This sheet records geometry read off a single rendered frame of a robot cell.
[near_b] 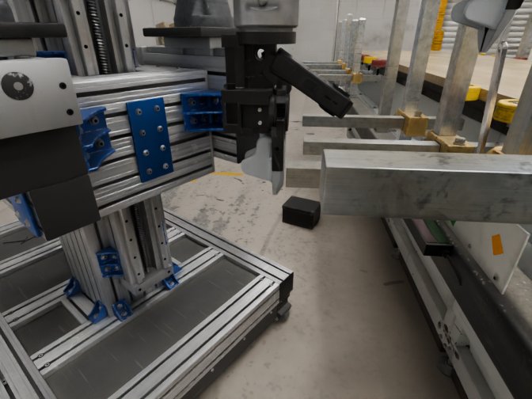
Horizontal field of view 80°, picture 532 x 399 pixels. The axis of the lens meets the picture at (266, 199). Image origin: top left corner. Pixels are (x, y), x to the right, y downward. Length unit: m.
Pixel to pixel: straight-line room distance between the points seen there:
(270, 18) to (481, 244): 0.45
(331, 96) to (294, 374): 1.00
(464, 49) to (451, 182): 0.59
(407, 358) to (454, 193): 1.19
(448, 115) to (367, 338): 0.89
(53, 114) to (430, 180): 0.48
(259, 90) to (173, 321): 0.87
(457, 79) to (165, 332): 1.01
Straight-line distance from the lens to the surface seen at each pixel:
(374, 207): 0.19
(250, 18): 0.39
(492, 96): 0.52
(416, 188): 0.19
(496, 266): 0.57
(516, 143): 0.56
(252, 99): 0.40
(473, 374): 1.19
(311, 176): 0.45
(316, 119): 0.94
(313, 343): 1.32
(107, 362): 1.10
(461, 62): 0.77
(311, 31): 8.35
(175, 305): 1.18
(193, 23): 0.88
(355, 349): 1.33
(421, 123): 0.96
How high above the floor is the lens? 1.02
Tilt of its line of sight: 27 degrees down
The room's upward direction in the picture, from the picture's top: straight up
